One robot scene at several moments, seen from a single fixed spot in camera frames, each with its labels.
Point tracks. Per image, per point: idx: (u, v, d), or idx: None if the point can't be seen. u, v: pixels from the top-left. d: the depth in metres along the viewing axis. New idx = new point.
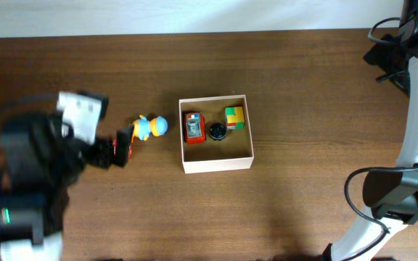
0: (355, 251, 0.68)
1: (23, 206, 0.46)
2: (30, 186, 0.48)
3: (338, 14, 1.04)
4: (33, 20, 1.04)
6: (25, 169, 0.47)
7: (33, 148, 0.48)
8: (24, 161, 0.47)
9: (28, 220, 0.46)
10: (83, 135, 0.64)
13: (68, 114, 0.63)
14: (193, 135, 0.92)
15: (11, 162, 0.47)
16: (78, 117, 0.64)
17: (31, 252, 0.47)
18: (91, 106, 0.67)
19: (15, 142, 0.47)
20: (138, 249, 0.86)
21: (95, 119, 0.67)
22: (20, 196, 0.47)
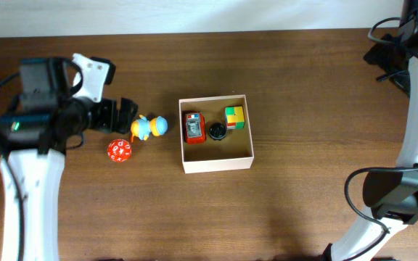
0: (355, 251, 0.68)
1: (33, 119, 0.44)
2: (41, 104, 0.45)
3: (338, 13, 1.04)
4: (33, 21, 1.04)
6: (38, 90, 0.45)
7: (49, 75, 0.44)
8: (39, 81, 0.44)
9: (35, 134, 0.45)
10: (96, 93, 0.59)
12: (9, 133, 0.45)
13: (88, 77, 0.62)
14: (193, 135, 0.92)
15: (27, 78, 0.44)
16: (91, 80, 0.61)
17: (38, 162, 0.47)
18: (99, 67, 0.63)
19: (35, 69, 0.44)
20: (138, 249, 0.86)
21: (101, 78, 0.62)
22: (31, 110, 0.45)
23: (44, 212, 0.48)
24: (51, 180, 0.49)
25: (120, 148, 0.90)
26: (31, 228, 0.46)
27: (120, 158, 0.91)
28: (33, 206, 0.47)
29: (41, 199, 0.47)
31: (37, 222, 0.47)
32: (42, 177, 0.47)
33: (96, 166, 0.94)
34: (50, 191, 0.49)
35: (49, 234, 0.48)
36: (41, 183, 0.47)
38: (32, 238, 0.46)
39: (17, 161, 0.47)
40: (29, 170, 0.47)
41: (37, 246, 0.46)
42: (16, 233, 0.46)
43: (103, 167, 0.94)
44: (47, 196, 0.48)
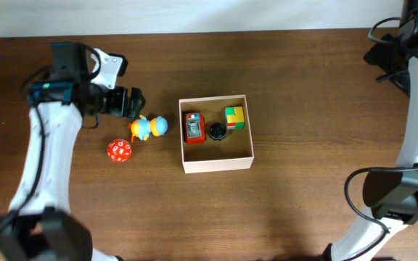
0: (354, 251, 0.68)
1: (60, 81, 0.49)
2: (65, 74, 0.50)
3: (338, 13, 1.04)
4: (33, 21, 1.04)
6: (65, 67, 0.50)
7: (75, 56, 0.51)
8: (65, 59, 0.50)
9: (59, 98, 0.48)
10: (110, 82, 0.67)
12: (38, 90, 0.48)
13: (104, 69, 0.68)
14: (193, 135, 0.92)
15: (56, 56, 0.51)
16: (107, 70, 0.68)
17: (62, 109, 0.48)
18: (114, 61, 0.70)
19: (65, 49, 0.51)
20: (137, 249, 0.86)
21: (114, 69, 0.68)
22: (58, 79, 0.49)
23: (62, 154, 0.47)
24: (70, 130, 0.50)
25: (120, 148, 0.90)
26: (49, 163, 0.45)
27: (120, 158, 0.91)
28: (55, 144, 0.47)
29: (62, 141, 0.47)
31: (56, 160, 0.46)
32: (66, 122, 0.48)
33: (96, 166, 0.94)
34: (69, 141, 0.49)
35: (63, 177, 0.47)
36: (65, 127, 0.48)
38: (50, 173, 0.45)
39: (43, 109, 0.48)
40: (54, 114, 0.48)
41: (53, 181, 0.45)
42: (33, 167, 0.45)
43: (103, 166, 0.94)
44: (66, 143, 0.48)
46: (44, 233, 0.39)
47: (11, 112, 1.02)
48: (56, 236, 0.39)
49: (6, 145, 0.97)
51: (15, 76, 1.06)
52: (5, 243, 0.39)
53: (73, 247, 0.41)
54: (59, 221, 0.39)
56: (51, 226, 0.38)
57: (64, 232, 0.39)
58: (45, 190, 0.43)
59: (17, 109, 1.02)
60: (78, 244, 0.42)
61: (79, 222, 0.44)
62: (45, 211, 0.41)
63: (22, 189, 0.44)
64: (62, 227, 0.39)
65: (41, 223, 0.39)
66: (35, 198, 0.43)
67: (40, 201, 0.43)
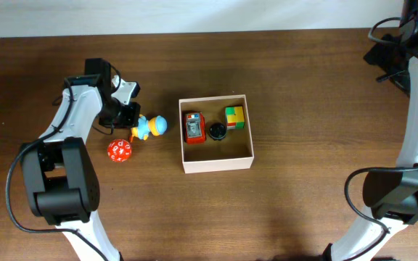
0: (355, 251, 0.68)
1: (87, 76, 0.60)
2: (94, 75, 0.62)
3: (338, 13, 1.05)
4: (33, 20, 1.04)
6: (94, 72, 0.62)
7: (103, 67, 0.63)
8: (94, 67, 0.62)
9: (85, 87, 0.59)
10: (125, 98, 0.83)
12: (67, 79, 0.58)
13: (123, 90, 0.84)
14: (193, 135, 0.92)
15: (88, 64, 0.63)
16: (124, 91, 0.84)
17: (89, 88, 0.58)
18: (130, 85, 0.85)
19: (96, 63, 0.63)
20: (137, 250, 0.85)
21: (128, 91, 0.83)
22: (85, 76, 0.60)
23: (84, 114, 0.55)
24: (93, 102, 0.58)
25: (120, 148, 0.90)
26: (73, 116, 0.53)
27: (120, 158, 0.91)
28: (80, 106, 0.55)
29: (85, 104, 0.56)
31: (79, 115, 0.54)
32: (91, 94, 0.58)
33: (96, 166, 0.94)
34: (91, 109, 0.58)
35: (83, 130, 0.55)
36: (89, 97, 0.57)
38: (72, 121, 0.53)
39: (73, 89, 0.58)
40: (82, 88, 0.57)
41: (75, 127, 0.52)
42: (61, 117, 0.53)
43: (103, 166, 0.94)
44: (89, 112, 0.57)
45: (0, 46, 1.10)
46: (63, 156, 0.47)
47: (10, 111, 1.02)
48: (71, 161, 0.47)
49: (6, 144, 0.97)
51: (15, 76, 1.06)
52: (29, 161, 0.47)
53: (83, 175, 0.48)
54: (76, 146, 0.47)
56: (72, 151, 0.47)
57: (78, 156, 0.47)
58: (67, 130, 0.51)
59: (16, 109, 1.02)
60: (88, 176, 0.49)
61: (91, 162, 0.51)
62: (65, 139, 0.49)
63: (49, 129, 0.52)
64: (78, 151, 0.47)
65: (62, 148, 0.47)
66: (59, 135, 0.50)
67: (62, 137, 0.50)
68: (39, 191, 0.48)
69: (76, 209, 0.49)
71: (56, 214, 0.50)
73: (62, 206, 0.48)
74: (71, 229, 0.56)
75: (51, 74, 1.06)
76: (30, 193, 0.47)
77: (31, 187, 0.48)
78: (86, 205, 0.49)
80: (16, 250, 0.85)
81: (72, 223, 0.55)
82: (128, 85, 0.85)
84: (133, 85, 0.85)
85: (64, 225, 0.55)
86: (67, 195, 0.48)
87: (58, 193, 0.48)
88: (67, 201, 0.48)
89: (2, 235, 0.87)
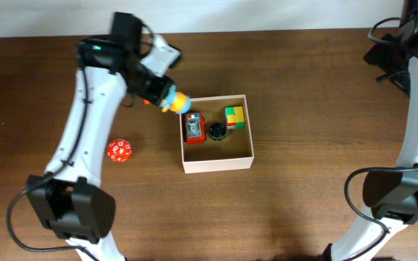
0: (354, 251, 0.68)
1: (110, 44, 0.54)
2: (120, 38, 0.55)
3: (337, 13, 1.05)
4: (33, 21, 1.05)
6: (120, 34, 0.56)
7: (133, 27, 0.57)
8: (122, 26, 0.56)
9: (107, 63, 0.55)
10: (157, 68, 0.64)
12: (85, 50, 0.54)
13: (157, 56, 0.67)
14: (193, 135, 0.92)
15: (115, 23, 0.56)
16: (158, 57, 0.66)
17: (109, 77, 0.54)
18: (171, 51, 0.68)
19: (123, 20, 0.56)
20: (138, 250, 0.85)
21: (164, 61, 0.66)
22: (110, 43, 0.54)
23: (101, 125, 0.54)
24: (112, 98, 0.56)
25: (120, 148, 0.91)
26: (87, 132, 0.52)
27: (120, 158, 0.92)
28: (95, 114, 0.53)
29: (101, 109, 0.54)
31: (93, 134, 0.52)
32: (109, 92, 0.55)
33: None
34: (109, 110, 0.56)
35: (99, 148, 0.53)
36: (107, 99, 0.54)
38: (86, 146, 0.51)
39: (91, 71, 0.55)
40: (100, 83, 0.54)
41: (87, 156, 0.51)
42: (73, 136, 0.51)
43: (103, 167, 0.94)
44: (106, 116, 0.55)
45: (0, 46, 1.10)
46: (72, 201, 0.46)
47: (10, 111, 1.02)
48: (81, 207, 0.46)
49: (6, 144, 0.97)
51: (15, 76, 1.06)
52: (38, 198, 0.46)
53: (94, 217, 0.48)
54: (88, 197, 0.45)
56: (83, 200, 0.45)
57: (89, 206, 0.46)
58: (80, 160, 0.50)
59: (16, 109, 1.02)
60: (99, 216, 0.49)
61: (106, 195, 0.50)
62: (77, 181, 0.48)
63: (59, 153, 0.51)
64: (91, 201, 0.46)
65: (73, 193, 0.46)
66: (69, 169, 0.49)
67: (75, 170, 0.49)
68: (50, 218, 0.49)
69: (86, 234, 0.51)
71: (68, 233, 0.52)
73: (73, 230, 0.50)
74: (78, 246, 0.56)
75: (51, 74, 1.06)
76: (42, 217, 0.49)
77: (43, 214, 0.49)
78: (96, 234, 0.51)
80: (16, 250, 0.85)
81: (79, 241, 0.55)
82: (167, 51, 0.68)
84: (173, 53, 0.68)
85: (73, 242, 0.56)
86: (78, 226, 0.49)
87: (70, 221, 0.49)
88: (78, 228, 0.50)
89: (2, 236, 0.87)
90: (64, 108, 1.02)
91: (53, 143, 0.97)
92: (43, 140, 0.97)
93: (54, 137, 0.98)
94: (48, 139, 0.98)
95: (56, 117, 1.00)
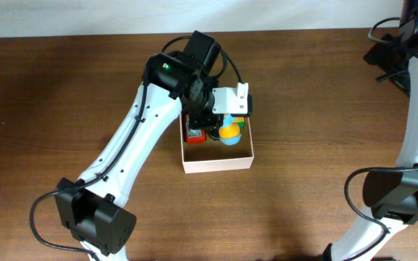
0: (354, 252, 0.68)
1: (180, 66, 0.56)
2: (191, 61, 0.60)
3: (337, 12, 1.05)
4: (33, 21, 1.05)
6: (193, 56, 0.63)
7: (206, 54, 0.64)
8: (199, 51, 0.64)
9: (171, 83, 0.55)
10: (217, 106, 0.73)
12: (154, 66, 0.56)
13: (229, 97, 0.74)
14: (193, 135, 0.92)
15: (191, 47, 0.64)
16: (226, 98, 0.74)
17: (168, 101, 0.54)
18: (241, 106, 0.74)
19: (199, 47, 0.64)
20: (138, 250, 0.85)
21: (227, 106, 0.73)
22: (181, 64, 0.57)
23: (143, 147, 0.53)
24: (162, 124, 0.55)
25: None
26: (128, 153, 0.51)
27: None
28: (141, 134, 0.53)
29: (146, 132, 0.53)
31: (133, 154, 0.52)
32: (161, 117, 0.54)
33: None
34: (155, 134, 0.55)
35: (135, 170, 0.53)
36: (156, 123, 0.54)
38: (123, 164, 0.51)
39: (152, 89, 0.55)
40: (156, 106, 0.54)
41: (122, 175, 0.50)
42: (115, 151, 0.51)
43: None
44: (151, 139, 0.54)
45: (0, 46, 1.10)
46: (96, 216, 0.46)
47: (10, 112, 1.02)
48: (102, 224, 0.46)
49: (6, 144, 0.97)
51: (15, 76, 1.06)
52: (64, 201, 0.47)
53: (111, 236, 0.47)
54: (110, 217, 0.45)
56: (105, 219, 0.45)
57: (109, 226, 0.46)
58: (114, 178, 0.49)
59: (16, 109, 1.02)
60: (117, 234, 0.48)
61: (130, 217, 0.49)
62: (104, 198, 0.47)
63: (97, 164, 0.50)
64: (112, 221, 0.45)
65: (99, 210, 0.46)
66: (101, 183, 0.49)
67: (104, 186, 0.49)
68: (70, 221, 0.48)
69: (99, 246, 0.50)
71: (83, 238, 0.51)
73: (88, 238, 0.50)
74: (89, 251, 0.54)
75: (51, 75, 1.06)
76: (62, 217, 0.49)
77: (64, 214, 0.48)
78: (109, 249, 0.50)
80: (16, 250, 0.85)
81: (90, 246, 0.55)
82: (239, 104, 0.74)
84: (241, 109, 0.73)
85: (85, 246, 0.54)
86: (93, 237, 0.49)
87: (86, 230, 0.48)
88: (93, 239, 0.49)
89: (2, 236, 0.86)
90: (64, 108, 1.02)
91: (53, 143, 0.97)
92: (43, 141, 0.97)
93: (54, 137, 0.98)
94: (49, 139, 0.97)
95: (56, 118, 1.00)
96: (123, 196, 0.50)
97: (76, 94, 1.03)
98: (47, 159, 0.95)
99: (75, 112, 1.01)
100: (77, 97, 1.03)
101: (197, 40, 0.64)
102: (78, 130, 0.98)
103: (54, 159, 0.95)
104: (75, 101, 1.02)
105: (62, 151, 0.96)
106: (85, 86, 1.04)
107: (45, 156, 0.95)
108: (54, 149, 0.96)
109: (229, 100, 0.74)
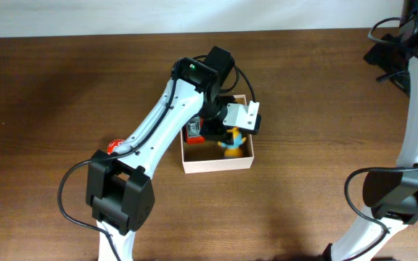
0: (354, 252, 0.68)
1: (204, 68, 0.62)
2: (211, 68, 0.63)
3: (336, 12, 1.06)
4: (34, 20, 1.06)
6: (213, 66, 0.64)
7: (223, 65, 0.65)
8: (218, 61, 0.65)
9: (196, 81, 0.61)
10: (227, 118, 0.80)
12: (182, 65, 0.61)
13: (241, 113, 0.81)
14: (193, 135, 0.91)
15: (210, 56, 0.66)
16: (237, 114, 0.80)
17: (194, 94, 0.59)
18: (249, 122, 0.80)
19: (218, 57, 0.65)
20: (137, 251, 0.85)
21: (236, 122, 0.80)
22: (204, 67, 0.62)
23: (170, 131, 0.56)
24: (188, 113, 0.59)
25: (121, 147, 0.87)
26: (157, 134, 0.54)
27: None
28: (170, 119, 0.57)
29: (174, 117, 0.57)
31: (162, 135, 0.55)
32: (188, 106, 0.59)
33: None
34: (181, 122, 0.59)
35: (162, 151, 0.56)
36: (183, 112, 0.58)
38: (153, 143, 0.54)
39: (181, 83, 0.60)
40: (184, 96, 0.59)
41: (152, 151, 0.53)
42: (146, 130, 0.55)
43: None
44: (177, 125, 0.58)
45: (1, 46, 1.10)
46: (125, 185, 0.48)
47: (11, 111, 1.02)
48: (130, 193, 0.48)
49: (6, 144, 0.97)
51: (15, 76, 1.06)
52: (96, 170, 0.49)
53: (136, 208, 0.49)
54: (139, 187, 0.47)
56: (135, 188, 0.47)
57: (136, 196, 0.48)
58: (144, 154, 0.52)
59: (17, 109, 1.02)
60: (141, 207, 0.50)
61: (152, 195, 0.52)
62: (135, 169, 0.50)
63: (130, 141, 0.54)
64: (140, 191, 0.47)
65: (129, 180, 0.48)
66: (133, 156, 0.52)
67: (134, 161, 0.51)
68: (99, 191, 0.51)
69: (120, 220, 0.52)
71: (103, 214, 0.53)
73: (110, 212, 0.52)
74: (104, 231, 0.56)
75: (51, 74, 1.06)
76: (89, 189, 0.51)
77: (93, 185, 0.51)
78: (129, 225, 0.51)
80: (16, 250, 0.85)
81: (109, 227, 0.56)
82: (247, 120, 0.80)
84: (249, 125, 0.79)
85: (104, 225, 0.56)
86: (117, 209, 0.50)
87: (111, 202, 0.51)
88: (115, 213, 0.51)
89: (2, 236, 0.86)
90: (64, 108, 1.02)
91: (53, 142, 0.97)
92: (43, 140, 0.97)
93: (55, 136, 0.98)
94: (49, 139, 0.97)
95: (56, 117, 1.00)
96: (150, 171, 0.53)
97: (77, 94, 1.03)
98: (47, 159, 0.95)
99: (75, 112, 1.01)
100: (77, 97, 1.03)
101: (218, 52, 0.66)
102: (78, 130, 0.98)
103: (54, 159, 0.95)
104: (75, 101, 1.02)
105: (62, 151, 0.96)
106: (85, 86, 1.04)
107: (46, 156, 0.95)
108: (54, 149, 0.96)
109: (239, 116, 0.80)
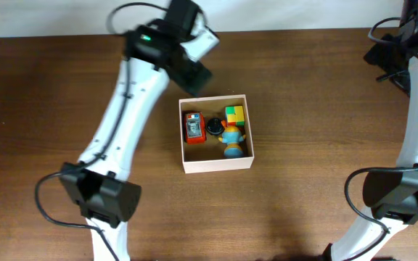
0: (354, 252, 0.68)
1: (158, 36, 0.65)
2: (172, 29, 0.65)
3: (337, 12, 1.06)
4: (33, 20, 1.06)
6: (173, 24, 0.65)
7: (183, 20, 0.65)
8: (176, 17, 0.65)
9: (154, 53, 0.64)
10: None
12: (135, 40, 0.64)
13: None
14: (193, 135, 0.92)
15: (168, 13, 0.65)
16: None
17: (151, 75, 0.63)
18: None
19: (175, 14, 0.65)
20: (137, 250, 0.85)
21: None
22: (160, 32, 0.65)
23: (133, 121, 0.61)
24: (149, 97, 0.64)
25: None
26: (120, 130, 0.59)
27: None
28: (130, 109, 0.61)
29: (134, 105, 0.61)
31: (127, 128, 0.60)
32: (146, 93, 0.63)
33: None
34: (144, 106, 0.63)
35: (129, 144, 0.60)
36: (143, 98, 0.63)
38: (119, 141, 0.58)
39: (135, 64, 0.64)
40: (141, 80, 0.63)
41: (120, 149, 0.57)
42: (109, 130, 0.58)
43: None
44: (141, 112, 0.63)
45: (0, 46, 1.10)
46: (101, 192, 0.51)
47: (10, 111, 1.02)
48: (107, 198, 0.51)
49: (5, 144, 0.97)
51: (14, 75, 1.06)
52: (70, 182, 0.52)
53: (118, 207, 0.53)
54: (114, 192, 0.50)
56: (109, 193, 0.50)
57: (113, 199, 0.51)
58: (112, 156, 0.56)
59: (17, 109, 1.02)
60: (124, 205, 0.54)
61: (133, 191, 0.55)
62: (106, 175, 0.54)
63: (94, 143, 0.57)
64: (116, 195, 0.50)
65: (102, 186, 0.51)
66: (101, 162, 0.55)
67: (104, 164, 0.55)
68: (80, 197, 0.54)
69: (109, 216, 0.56)
71: (92, 212, 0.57)
73: (99, 211, 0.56)
74: (96, 228, 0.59)
75: (51, 74, 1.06)
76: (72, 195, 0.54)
77: (73, 193, 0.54)
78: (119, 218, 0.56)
80: (16, 250, 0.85)
81: (99, 223, 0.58)
82: None
84: None
85: (93, 222, 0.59)
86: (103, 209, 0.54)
87: (96, 203, 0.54)
88: (103, 211, 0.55)
89: (2, 235, 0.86)
90: (63, 108, 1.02)
91: (52, 142, 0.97)
92: (43, 140, 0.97)
93: (54, 136, 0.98)
94: (48, 138, 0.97)
95: (56, 117, 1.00)
96: (122, 170, 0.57)
97: (77, 94, 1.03)
98: (47, 159, 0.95)
99: (75, 112, 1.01)
100: (77, 97, 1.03)
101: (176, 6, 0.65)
102: (77, 130, 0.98)
103: (54, 159, 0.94)
104: (75, 101, 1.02)
105: (61, 151, 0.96)
106: (84, 86, 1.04)
107: (45, 156, 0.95)
108: (54, 149, 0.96)
109: None
